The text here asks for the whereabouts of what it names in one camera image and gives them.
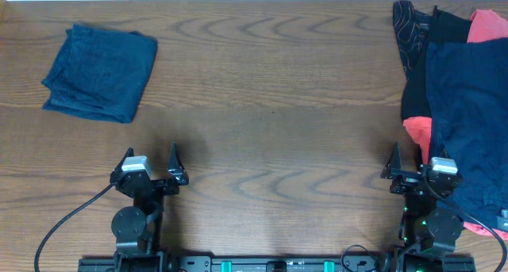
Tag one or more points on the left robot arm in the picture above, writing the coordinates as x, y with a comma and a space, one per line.
137, 227

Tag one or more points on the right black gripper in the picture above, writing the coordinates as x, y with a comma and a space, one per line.
407, 180

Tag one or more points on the folded dark blue shorts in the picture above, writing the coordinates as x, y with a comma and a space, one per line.
100, 74

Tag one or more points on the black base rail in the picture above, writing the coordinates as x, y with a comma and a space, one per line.
359, 263

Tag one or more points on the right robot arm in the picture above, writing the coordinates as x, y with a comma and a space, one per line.
429, 233

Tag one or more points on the dark blue shorts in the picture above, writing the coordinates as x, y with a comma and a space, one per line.
469, 124
100, 74

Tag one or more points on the black orange patterned garment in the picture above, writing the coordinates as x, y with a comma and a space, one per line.
411, 29

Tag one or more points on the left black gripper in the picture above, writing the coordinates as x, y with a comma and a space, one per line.
175, 171

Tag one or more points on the red printed t-shirt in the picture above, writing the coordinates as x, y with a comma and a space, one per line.
486, 25

